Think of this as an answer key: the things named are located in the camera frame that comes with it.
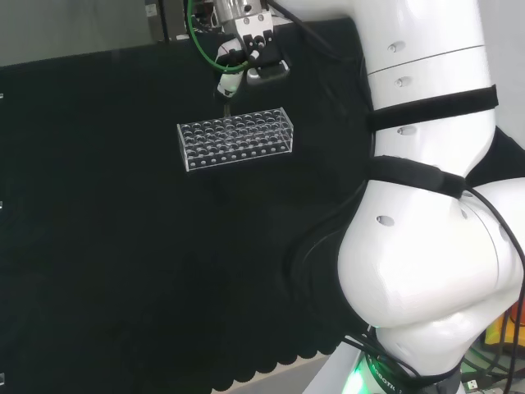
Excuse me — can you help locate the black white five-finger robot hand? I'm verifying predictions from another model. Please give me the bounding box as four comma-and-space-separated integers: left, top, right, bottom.
212, 0, 293, 99

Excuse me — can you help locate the clear plastic test tube rack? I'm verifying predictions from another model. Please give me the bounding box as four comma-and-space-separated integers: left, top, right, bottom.
176, 106, 296, 173

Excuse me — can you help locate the grey metal cabinet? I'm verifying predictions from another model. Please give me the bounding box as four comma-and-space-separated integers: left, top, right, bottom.
144, 0, 186, 43

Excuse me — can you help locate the black bench cloth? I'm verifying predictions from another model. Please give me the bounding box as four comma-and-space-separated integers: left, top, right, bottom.
0, 16, 525, 393

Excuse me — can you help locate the green cable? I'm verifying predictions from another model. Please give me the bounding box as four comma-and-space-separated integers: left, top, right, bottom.
185, 0, 249, 76

